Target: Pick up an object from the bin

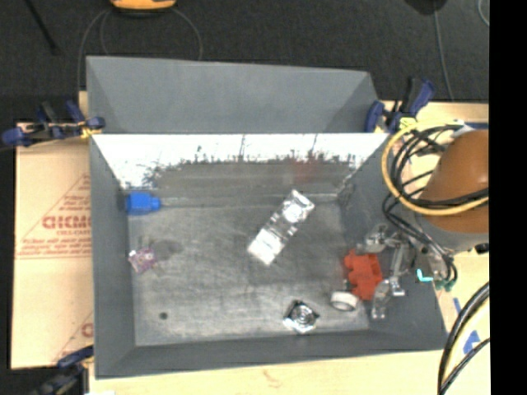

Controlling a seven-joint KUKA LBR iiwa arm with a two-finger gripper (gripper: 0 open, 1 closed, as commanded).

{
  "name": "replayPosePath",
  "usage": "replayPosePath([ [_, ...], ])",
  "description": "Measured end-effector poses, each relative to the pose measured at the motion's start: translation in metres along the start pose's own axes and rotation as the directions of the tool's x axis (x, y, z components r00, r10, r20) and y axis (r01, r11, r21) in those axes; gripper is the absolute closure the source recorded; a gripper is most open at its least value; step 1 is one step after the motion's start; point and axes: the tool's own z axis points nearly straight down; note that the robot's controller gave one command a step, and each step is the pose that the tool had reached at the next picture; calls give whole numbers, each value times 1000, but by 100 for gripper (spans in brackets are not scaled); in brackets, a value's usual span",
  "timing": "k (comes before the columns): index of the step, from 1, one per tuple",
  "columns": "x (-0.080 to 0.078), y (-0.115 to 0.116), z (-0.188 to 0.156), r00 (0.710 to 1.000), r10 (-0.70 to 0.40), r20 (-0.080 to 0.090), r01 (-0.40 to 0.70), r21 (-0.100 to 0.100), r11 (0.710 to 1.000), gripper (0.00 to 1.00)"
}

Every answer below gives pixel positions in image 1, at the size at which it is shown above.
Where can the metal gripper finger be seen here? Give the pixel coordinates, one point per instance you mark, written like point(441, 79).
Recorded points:
point(383, 296)
point(376, 239)

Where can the red-orange toy block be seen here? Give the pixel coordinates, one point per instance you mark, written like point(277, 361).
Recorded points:
point(362, 274)

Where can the clear plastic bottle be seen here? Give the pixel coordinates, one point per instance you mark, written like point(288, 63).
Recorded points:
point(280, 229)

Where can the grey metal bin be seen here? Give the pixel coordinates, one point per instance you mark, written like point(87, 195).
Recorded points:
point(230, 286)

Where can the small purple packet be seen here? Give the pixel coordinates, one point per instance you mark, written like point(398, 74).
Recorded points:
point(143, 259)

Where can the brown cardboard board, red print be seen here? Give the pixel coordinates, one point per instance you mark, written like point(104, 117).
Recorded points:
point(49, 286)

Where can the black cylinder on white bracket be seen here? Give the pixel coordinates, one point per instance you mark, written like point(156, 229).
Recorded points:
point(482, 247)

